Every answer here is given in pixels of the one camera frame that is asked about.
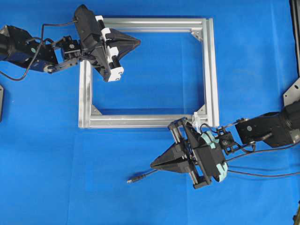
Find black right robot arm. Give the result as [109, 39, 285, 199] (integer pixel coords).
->
[150, 101, 300, 189]

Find black wire with plug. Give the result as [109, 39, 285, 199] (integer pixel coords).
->
[126, 167, 300, 184]

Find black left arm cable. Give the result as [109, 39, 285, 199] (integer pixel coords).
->
[0, 20, 79, 82]

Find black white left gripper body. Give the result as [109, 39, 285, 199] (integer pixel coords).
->
[82, 20, 124, 82]

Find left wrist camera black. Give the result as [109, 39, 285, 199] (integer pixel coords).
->
[73, 4, 101, 51]

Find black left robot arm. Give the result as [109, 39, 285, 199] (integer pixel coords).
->
[0, 15, 141, 82]

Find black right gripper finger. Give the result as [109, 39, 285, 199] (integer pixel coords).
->
[151, 160, 196, 173]
[150, 142, 188, 167]

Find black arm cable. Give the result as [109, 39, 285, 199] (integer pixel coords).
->
[225, 142, 300, 165]
[0, 20, 79, 82]

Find dark box left edge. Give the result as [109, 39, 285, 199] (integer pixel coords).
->
[0, 85, 4, 121]

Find silver aluminium extrusion frame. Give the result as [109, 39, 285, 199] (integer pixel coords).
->
[78, 16, 220, 129]

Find white zip tie loop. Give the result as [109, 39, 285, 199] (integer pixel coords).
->
[192, 112, 202, 134]

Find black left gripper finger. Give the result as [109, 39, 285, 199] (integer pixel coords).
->
[110, 29, 141, 47]
[112, 43, 140, 60]

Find blue table cloth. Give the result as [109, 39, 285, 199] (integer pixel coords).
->
[0, 0, 300, 225]

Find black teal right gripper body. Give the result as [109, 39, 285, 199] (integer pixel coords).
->
[168, 118, 228, 189]

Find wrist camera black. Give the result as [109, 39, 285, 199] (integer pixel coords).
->
[73, 4, 101, 51]
[193, 143, 228, 182]

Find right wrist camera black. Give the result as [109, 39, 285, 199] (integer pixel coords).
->
[193, 143, 228, 182]

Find black metal stand right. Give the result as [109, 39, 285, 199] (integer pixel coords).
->
[283, 0, 300, 106]

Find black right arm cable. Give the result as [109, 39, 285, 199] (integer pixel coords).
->
[225, 142, 300, 165]

